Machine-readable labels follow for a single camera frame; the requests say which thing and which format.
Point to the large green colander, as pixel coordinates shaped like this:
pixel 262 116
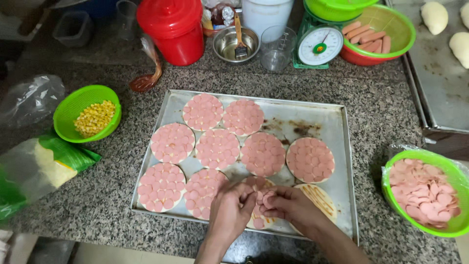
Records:
pixel 399 29

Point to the handful of pink sausage slices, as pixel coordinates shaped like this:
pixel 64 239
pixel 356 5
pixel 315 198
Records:
pixel 264 198

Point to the blue plastic tub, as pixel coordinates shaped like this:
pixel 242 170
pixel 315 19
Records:
pixel 97 7

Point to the steel bowl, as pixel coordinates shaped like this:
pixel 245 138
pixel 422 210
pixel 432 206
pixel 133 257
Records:
pixel 224 46

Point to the pile of yellow corn kernels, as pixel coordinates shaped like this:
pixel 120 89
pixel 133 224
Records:
pixel 95 118

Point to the red plastic lidded bucket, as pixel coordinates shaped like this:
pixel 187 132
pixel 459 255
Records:
pixel 172 29

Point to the white plastic bucket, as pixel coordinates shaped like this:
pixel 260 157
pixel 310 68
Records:
pixel 265 14

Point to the green kitchen scale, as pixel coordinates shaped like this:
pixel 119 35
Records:
pixel 319 46

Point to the green bag of shredded cheese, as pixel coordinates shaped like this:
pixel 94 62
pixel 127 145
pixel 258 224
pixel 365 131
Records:
pixel 44 168

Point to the small green colander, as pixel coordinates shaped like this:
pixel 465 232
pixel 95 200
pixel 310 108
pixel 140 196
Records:
pixel 73 106

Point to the pizza base with few slices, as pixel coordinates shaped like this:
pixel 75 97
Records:
pixel 259 222

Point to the person's left hand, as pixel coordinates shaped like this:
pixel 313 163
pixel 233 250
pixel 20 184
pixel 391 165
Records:
pixel 227 212

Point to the large metal baking tray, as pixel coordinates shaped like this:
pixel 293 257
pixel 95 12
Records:
pixel 322 121

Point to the clear plastic measuring cup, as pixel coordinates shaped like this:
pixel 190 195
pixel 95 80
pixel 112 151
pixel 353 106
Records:
pixel 276 51

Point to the grey plastic container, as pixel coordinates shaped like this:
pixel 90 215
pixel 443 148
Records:
pixel 73 29

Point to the pile of cut sausage rounds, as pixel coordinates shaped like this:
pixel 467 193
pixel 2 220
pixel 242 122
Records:
pixel 421 192

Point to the clear piping bag red sauce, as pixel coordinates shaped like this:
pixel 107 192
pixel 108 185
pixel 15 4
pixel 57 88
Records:
pixel 148 79

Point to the group of sausage-covered dough rounds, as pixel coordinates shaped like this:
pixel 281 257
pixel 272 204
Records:
pixel 218 148

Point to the metal tray with dough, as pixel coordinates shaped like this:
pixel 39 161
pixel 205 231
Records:
pixel 439 91

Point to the person's right hand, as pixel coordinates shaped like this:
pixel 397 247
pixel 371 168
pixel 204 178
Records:
pixel 296 207

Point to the sauced pizza base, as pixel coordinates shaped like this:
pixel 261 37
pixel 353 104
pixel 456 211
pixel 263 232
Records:
pixel 322 200

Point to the green bowl with plastic liner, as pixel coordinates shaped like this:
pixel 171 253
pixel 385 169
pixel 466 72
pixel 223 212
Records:
pixel 456 176

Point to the red plastic bowl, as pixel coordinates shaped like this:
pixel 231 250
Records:
pixel 361 59

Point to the pile of whole sausages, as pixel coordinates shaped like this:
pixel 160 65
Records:
pixel 366 38

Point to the crumpled clear plastic bag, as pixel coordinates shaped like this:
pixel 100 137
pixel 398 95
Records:
pixel 31 99

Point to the pale dough piece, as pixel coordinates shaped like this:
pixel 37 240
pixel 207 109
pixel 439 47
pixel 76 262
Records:
pixel 460 49
pixel 465 14
pixel 434 17

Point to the person's right fingers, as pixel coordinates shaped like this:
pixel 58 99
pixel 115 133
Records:
pixel 273 205

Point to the clear bag of packets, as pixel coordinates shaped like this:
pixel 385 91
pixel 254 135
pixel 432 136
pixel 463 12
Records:
pixel 218 16

